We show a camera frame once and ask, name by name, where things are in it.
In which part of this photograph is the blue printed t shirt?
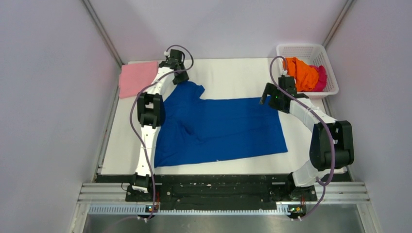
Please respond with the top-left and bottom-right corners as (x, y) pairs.
(154, 82), (288, 167)

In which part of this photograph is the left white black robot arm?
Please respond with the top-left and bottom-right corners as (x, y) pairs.
(131, 49), (189, 201)

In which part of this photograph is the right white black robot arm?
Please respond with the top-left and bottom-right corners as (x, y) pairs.
(259, 75), (354, 200)

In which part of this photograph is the orange t shirt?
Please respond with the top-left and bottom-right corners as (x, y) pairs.
(283, 57), (319, 92)

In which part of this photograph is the folded pink t shirt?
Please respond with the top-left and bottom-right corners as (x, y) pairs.
(119, 61), (158, 99)

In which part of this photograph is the magenta t shirt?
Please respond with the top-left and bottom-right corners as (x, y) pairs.
(310, 66), (327, 92)

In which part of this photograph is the white plastic laundry basket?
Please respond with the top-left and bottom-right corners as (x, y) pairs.
(276, 43), (339, 99)

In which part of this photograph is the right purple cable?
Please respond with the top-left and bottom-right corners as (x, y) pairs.
(269, 56), (337, 221)

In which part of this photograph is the purple cable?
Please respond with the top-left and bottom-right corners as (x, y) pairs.
(129, 44), (194, 222)
(269, 56), (337, 221)

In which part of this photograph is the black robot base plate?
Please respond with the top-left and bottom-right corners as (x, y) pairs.
(125, 174), (317, 210)

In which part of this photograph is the aluminium rail frame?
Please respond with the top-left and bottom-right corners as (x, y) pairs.
(69, 182), (382, 233)

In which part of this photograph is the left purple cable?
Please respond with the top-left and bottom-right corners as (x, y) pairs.
(129, 44), (194, 222)

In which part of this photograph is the white slotted cable duct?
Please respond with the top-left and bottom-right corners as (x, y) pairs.
(88, 204), (291, 216)

